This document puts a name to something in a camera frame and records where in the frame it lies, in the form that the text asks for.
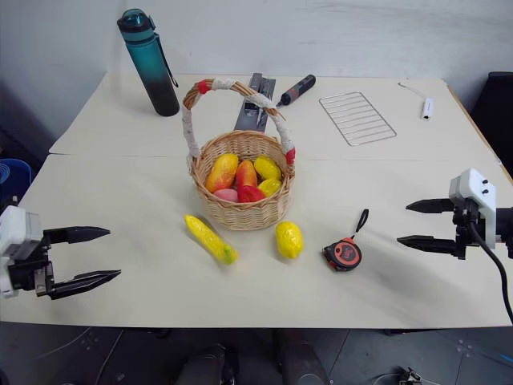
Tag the pink toy peach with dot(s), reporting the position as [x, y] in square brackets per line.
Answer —
[226, 195]

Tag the yellow corn cob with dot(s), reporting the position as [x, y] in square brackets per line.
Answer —
[208, 238]

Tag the yellow orange toy mango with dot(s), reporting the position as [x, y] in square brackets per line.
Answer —
[221, 172]

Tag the black red electric screwdriver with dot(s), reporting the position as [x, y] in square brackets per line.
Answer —
[296, 90]

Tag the blue bin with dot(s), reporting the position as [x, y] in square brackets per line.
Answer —
[12, 180]

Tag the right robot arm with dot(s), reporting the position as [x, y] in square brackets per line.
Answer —
[505, 230]

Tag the yellow toy lemon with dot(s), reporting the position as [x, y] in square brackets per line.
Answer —
[267, 167]
[270, 187]
[288, 240]

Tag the red toy fruit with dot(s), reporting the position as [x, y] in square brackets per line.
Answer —
[250, 193]

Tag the teal water bottle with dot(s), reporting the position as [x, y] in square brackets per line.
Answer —
[154, 68]

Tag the orange black tape measure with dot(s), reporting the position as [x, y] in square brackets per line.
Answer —
[345, 253]

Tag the small device on floor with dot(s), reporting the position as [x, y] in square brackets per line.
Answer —
[409, 376]

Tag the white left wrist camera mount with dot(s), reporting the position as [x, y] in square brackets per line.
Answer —
[16, 224]

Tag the red orange toy mango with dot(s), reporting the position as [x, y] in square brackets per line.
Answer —
[246, 173]

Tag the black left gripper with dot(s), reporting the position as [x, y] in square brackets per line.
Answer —
[28, 270]

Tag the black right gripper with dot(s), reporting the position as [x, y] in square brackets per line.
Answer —
[465, 230]

